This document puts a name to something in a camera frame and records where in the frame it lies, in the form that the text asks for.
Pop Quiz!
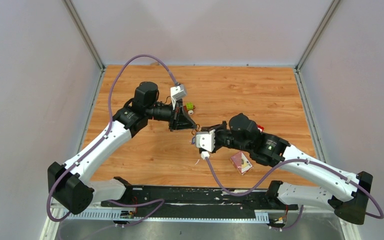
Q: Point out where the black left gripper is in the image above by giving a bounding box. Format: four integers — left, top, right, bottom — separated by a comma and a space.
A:
146, 98, 198, 132

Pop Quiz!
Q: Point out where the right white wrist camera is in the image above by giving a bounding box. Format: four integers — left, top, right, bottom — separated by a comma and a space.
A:
194, 129, 216, 160

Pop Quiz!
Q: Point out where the toy brick car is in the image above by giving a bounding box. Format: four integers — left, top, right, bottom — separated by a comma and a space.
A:
184, 102, 196, 115

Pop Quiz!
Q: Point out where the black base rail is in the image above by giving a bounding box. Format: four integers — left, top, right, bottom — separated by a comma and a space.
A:
118, 185, 299, 219

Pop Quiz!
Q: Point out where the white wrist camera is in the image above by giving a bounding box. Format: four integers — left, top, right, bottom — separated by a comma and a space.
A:
194, 129, 216, 160
170, 84, 187, 110

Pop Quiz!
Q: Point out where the red toy window brick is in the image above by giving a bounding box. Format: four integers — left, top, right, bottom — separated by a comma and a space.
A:
257, 125, 264, 133

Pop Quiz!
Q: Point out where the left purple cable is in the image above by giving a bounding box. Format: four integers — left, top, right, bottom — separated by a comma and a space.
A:
46, 54, 180, 229

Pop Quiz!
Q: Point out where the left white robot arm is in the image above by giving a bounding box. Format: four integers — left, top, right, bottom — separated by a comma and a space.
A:
47, 81, 197, 215

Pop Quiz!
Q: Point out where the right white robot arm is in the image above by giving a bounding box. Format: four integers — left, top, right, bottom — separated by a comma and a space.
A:
192, 113, 373, 225

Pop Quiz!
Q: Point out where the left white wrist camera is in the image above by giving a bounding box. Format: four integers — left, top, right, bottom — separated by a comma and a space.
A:
170, 84, 187, 110

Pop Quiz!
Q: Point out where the red patterned card box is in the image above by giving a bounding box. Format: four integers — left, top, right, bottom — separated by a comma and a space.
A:
230, 151, 254, 175

